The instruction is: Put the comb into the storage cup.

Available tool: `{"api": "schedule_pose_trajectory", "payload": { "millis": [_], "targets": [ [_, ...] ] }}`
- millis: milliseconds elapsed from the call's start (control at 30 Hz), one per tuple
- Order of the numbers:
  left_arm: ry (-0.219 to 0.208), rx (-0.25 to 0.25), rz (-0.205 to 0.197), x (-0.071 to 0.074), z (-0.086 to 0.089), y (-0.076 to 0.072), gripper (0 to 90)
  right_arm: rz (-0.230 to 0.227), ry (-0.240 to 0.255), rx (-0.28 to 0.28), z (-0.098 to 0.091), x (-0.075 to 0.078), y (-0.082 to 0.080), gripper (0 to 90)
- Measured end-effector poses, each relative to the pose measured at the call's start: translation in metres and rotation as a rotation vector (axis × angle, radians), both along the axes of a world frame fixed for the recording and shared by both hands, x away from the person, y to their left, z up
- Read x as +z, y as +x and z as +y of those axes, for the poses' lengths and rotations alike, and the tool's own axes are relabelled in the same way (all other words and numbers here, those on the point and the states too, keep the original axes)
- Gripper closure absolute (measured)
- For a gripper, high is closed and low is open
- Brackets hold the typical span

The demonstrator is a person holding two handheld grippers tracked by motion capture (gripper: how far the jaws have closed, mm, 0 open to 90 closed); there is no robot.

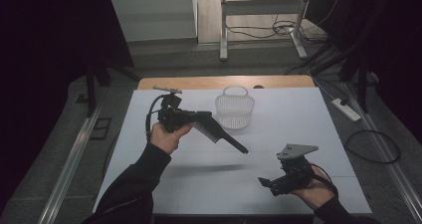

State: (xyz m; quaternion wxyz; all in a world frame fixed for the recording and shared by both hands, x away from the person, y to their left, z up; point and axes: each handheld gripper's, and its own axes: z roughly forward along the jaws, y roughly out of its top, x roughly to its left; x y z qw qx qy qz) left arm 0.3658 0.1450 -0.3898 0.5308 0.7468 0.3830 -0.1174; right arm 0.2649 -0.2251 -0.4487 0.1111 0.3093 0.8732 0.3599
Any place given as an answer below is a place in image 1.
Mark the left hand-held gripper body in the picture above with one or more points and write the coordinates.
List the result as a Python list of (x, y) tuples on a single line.
[(172, 116)]

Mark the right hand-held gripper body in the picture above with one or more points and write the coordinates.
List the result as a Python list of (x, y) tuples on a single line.
[(295, 172)]

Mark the black comb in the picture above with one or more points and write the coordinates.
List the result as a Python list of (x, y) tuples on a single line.
[(217, 132)]

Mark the person's left hand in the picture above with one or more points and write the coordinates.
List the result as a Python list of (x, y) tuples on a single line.
[(166, 141)]

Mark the person's right hand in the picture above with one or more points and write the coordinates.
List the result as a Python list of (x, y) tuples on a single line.
[(316, 194)]

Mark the white plastic mesh basket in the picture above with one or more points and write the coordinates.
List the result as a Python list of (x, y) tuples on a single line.
[(234, 112)]

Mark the white table mat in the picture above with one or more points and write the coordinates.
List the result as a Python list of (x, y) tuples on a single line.
[(205, 187)]

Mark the black floor outlet plate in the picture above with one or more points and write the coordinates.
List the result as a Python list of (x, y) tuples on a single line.
[(100, 128)]

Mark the white power strip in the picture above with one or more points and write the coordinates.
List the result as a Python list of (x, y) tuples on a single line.
[(346, 110)]

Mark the black tripod stand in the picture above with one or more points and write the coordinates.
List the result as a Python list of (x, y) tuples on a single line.
[(91, 91), (360, 81)]

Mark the black plug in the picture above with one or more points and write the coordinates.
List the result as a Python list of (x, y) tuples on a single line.
[(344, 101)]

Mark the white panel board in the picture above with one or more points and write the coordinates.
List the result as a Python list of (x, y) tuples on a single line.
[(152, 16)]

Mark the aluminium floor rail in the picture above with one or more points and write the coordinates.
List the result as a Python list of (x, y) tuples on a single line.
[(388, 157), (71, 161)]

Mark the white metal desk frame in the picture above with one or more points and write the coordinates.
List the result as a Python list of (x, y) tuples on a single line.
[(262, 6)]

